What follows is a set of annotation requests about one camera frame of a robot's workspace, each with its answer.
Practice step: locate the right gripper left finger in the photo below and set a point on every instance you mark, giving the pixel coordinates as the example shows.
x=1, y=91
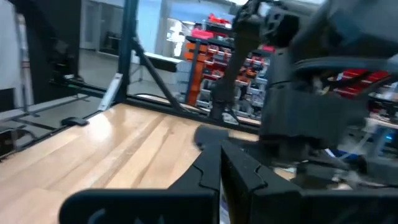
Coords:
x=205, y=174

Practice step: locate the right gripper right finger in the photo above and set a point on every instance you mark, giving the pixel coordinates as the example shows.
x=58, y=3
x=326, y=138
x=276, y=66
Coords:
x=248, y=193

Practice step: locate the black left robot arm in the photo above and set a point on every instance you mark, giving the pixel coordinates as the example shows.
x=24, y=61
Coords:
x=245, y=46

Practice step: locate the red tool cabinet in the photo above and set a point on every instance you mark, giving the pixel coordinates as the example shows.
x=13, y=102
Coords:
x=362, y=81

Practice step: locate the wooden workbench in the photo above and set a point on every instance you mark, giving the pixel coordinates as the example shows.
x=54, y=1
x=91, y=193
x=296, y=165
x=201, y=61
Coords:
x=382, y=123

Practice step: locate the red plastic bin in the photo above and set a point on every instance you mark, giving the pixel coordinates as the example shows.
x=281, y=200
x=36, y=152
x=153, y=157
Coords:
x=269, y=48

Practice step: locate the parts storage rack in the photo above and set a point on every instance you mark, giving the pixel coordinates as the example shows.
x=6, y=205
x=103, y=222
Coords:
x=211, y=71

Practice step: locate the black shelf unit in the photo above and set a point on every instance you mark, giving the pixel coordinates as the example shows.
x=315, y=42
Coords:
x=110, y=42

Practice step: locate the black upright panel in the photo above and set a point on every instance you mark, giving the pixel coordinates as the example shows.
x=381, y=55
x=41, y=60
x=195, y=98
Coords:
x=46, y=46

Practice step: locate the person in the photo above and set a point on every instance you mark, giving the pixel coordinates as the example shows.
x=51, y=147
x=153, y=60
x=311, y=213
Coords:
x=11, y=46

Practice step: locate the silver metal bracket strip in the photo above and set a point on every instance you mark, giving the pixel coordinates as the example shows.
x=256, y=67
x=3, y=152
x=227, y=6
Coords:
x=111, y=91

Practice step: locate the black frame bracket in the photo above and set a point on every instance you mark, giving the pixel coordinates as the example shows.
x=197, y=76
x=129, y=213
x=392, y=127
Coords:
x=74, y=121

